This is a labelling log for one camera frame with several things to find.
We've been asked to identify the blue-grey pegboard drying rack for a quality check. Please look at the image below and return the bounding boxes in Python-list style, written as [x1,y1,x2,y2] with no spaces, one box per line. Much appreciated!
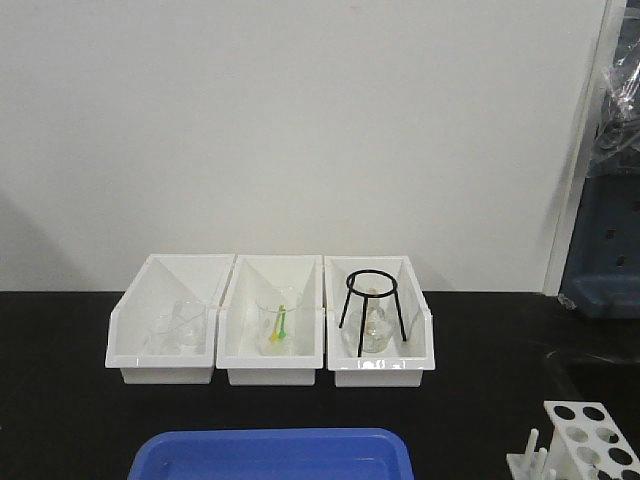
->
[559,1,639,319]

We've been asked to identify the white test tube rack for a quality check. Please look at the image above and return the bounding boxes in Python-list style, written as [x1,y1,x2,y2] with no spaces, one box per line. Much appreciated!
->
[506,400,639,480]

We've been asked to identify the beaker in middle bin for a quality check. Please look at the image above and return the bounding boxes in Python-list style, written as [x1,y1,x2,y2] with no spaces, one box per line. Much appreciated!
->
[256,286,301,357]

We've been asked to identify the middle white storage bin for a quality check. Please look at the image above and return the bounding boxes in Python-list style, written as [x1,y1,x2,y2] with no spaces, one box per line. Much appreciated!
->
[216,255,325,386]

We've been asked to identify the white storage bin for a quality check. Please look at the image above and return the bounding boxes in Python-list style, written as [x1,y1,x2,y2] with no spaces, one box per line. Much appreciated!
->
[324,256,435,387]
[105,254,235,384]
[216,255,325,386]

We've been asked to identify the glass flask in right bin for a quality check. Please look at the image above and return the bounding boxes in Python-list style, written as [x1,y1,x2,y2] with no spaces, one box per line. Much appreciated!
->
[342,298,392,356]

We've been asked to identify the yellow green plastic spatulas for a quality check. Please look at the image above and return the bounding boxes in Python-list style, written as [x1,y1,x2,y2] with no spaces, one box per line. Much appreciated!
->
[269,304,287,342]

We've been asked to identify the right white storage bin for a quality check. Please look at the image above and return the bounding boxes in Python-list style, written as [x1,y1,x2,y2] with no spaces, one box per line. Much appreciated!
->
[324,256,435,387]

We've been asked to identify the glassware in left bin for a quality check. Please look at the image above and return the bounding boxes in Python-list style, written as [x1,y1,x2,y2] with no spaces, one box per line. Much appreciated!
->
[143,300,207,356]

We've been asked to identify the left white storage bin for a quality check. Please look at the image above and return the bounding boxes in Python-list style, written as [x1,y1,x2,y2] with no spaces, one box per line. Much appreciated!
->
[105,254,235,384]

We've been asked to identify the blue plastic tray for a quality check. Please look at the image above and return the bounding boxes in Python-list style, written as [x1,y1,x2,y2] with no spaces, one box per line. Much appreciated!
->
[128,428,414,479]

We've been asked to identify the black sink basin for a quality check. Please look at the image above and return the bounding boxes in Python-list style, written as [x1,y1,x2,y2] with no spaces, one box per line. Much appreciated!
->
[543,349,639,407]

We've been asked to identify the clear plastic bag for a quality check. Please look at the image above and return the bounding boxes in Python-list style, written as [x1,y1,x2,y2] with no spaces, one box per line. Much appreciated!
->
[587,40,639,177]

